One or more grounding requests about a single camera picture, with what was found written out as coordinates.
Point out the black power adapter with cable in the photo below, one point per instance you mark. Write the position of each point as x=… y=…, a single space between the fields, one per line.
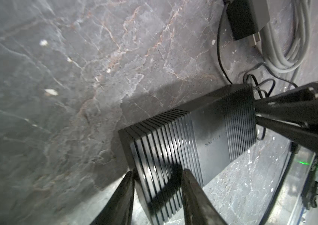
x=247 y=18

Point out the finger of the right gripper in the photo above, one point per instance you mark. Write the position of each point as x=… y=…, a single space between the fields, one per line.
x=297 y=105
x=306 y=137

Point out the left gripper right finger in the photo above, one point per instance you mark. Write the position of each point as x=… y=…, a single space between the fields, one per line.
x=198 y=209

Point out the ribbed black network switch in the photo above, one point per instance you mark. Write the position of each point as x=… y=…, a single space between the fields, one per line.
x=204 y=135

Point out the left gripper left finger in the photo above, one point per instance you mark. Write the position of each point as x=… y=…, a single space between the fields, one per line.
x=118 y=210

